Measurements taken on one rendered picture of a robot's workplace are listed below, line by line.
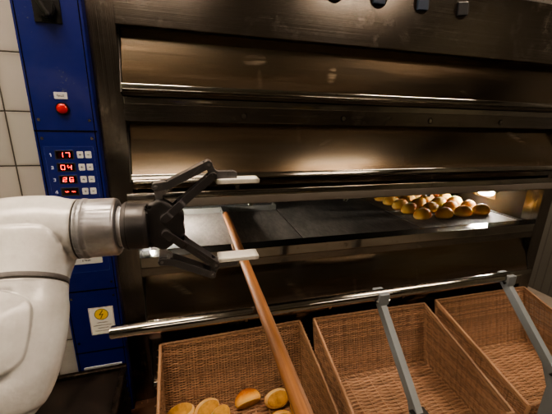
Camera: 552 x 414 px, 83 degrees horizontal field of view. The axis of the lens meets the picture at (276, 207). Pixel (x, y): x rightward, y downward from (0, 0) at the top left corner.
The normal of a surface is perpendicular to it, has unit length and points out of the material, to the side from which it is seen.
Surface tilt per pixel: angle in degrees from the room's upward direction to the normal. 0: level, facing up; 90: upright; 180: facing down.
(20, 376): 64
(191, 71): 70
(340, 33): 90
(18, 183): 90
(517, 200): 90
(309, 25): 90
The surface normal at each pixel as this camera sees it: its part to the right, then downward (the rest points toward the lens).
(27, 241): 0.40, -0.31
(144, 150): 0.26, -0.07
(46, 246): 0.72, -0.16
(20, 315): 0.79, -0.41
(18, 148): 0.26, 0.28
